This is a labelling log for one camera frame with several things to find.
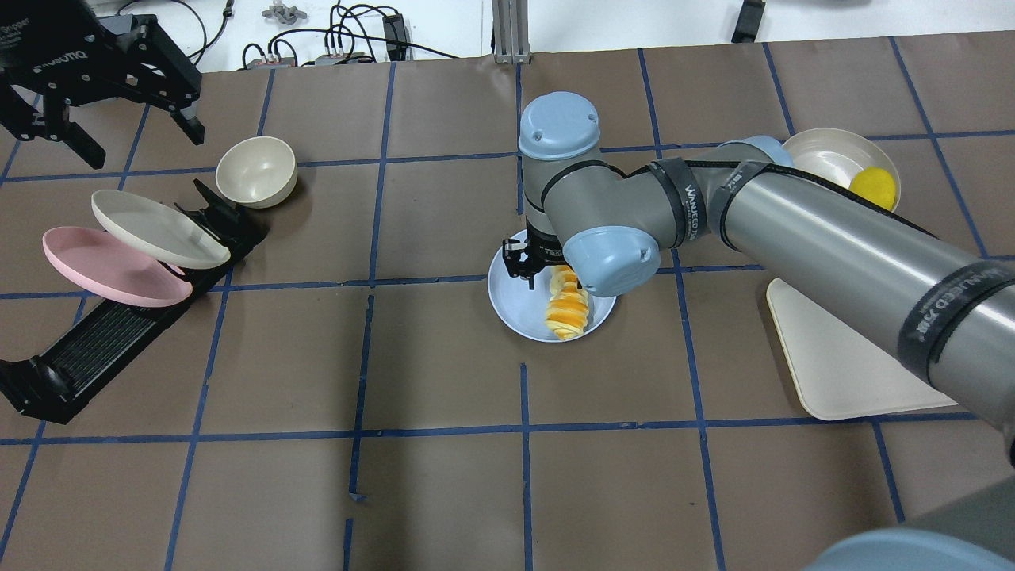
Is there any pink plate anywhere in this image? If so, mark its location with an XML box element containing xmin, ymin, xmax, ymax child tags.
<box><xmin>41</xmin><ymin>225</ymin><xmax>193</xmax><ymax>308</ymax></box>

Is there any orange striped bread roll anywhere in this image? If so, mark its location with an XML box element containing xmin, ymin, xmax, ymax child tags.
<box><xmin>544</xmin><ymin>265</ymin><xmax>591</xmax><ymax>341</ymax></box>

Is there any white plate with lemon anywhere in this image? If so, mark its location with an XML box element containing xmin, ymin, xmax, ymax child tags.
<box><xmin>783</xmin><ymin>128</ymin><xmax>902</xmax><ymax>210</ymax></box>

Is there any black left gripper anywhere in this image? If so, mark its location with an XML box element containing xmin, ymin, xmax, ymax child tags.
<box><xmin>1</xmin><ymin>1</ymin><xmax>205</xmax><ymax>170</ymax></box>

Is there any aluminium frame post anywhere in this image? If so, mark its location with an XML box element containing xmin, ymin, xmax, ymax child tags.
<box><xmin>492</xmin><ymin>0</ymin><xmax>532</xmax><ymax>65</ymax></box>

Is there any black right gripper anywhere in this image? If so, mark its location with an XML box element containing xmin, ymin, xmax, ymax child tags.
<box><xmin>503</xmin><ymin>228</ymin><xmax>568</xmax><ymax>290</ymax></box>

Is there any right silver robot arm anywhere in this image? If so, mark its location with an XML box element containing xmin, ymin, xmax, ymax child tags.
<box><xmin>503</xmin><ymin>91</ymin><xmax>1014</xmax><ymax>458</ymax></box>

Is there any black dish rack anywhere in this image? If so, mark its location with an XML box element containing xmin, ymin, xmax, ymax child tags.
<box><xmin>2</xmin><ymin>180</ymin><xmax>267</xmax><ymax>425</ymax></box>

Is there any blue plate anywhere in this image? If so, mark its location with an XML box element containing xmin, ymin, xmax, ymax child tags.
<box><xmin>487</xmin><ymin>249</ymin><xmax>618</xmax><ymax>343</ymax></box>

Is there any cream bowl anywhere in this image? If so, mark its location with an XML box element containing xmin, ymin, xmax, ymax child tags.
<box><xmin>215</xmin><ymin>135</ymin><xmax>298</xmax><ymax>209</ymax></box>

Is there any cream plate in rack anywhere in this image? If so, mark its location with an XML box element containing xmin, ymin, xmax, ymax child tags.
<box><xmin>90</xmin><ymin>190</ymin><xmax>231</xmax><ymax>270</ymax></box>

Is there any black cable bundle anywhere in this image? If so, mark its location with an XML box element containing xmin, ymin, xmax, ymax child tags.
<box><xmin>238</xmin><ymin>2</ymin><xmax>461</xmax><ymax>72</ymax></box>

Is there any white rectangular tray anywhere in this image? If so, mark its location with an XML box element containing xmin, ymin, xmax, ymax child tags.
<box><xmin>765</xmin><ymin>278</ymin><xmax>956</xmax><ymax>420</ymax></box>

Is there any black adapter on desk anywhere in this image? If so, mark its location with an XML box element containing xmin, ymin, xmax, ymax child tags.
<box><xmin>731</xmin><ymin>0</ymin><xmax>766</xmax><ymax>44</ymax></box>

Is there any yellow lemon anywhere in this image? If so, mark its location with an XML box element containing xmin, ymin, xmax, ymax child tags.
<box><xmin>848</xmin><ymin>167</ymin><xmax>899</xmax><ymax>211</ymax></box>

